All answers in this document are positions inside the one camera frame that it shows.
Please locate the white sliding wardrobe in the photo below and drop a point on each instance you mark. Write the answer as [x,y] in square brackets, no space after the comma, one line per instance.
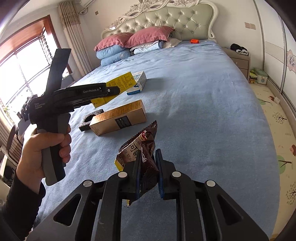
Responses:
[279,52]

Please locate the person's left hand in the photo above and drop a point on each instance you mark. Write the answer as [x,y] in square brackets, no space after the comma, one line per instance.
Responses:
[29,170]

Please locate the window with wooden frame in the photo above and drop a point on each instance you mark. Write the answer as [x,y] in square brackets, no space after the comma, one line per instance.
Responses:
[27,50]

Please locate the black white cloth item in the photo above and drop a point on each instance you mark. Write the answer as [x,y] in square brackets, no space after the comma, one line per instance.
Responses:
[239,49]

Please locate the black foam block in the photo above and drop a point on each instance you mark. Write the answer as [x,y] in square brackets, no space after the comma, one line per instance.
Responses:
[85,125]

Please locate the gold cosmetics box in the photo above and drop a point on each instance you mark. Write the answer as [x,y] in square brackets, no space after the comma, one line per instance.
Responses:
[118,118]

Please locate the blue bed sheet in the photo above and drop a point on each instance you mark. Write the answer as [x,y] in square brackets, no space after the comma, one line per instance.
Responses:
[210,125]

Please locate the brown snack wrapper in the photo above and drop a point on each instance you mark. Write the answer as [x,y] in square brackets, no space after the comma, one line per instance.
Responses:
[141,152]

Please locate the cartoon tree play mat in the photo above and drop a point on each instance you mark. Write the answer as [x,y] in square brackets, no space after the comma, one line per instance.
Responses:
[284,141]

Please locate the pink pillow left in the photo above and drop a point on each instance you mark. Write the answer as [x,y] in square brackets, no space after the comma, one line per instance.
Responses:
[117,39]

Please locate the white air conditioner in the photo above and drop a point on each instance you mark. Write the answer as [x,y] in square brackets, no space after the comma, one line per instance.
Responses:
[84,5]

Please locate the grey bedside table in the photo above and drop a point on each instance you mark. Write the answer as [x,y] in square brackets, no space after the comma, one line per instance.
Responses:
[241,61]

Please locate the green tufted headboard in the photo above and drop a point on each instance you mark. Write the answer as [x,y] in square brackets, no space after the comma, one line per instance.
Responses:
[189,19]

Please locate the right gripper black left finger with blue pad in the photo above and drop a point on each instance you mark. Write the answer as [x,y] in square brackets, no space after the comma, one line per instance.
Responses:
[93,210]

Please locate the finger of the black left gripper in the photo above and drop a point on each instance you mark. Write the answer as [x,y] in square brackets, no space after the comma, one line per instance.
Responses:
[113,91]

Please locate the folded blue quilt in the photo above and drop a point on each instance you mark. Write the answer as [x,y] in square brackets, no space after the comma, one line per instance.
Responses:
[112,54]

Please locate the black gripper camera mount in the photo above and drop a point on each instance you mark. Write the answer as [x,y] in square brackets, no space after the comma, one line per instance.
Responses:
[58,65]

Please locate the pink pillow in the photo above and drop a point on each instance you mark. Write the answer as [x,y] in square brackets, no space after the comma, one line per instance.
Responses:
[150,34]
[117,39]

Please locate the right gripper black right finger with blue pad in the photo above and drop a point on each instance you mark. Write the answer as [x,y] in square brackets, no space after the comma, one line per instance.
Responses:
[204,210]

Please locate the green white storage box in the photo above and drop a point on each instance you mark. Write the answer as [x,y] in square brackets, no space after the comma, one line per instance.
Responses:
[262,76]

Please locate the white blue carton box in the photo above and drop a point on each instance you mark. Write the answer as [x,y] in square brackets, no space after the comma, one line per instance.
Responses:
[140,79]

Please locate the small orange object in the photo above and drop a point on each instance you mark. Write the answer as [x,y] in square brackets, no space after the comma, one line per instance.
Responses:
[194,41]

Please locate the beige curtain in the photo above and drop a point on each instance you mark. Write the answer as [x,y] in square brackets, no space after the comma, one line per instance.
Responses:
[74,36]

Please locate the pink pillow right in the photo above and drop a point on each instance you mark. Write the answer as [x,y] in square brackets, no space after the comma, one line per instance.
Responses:
[150,34]

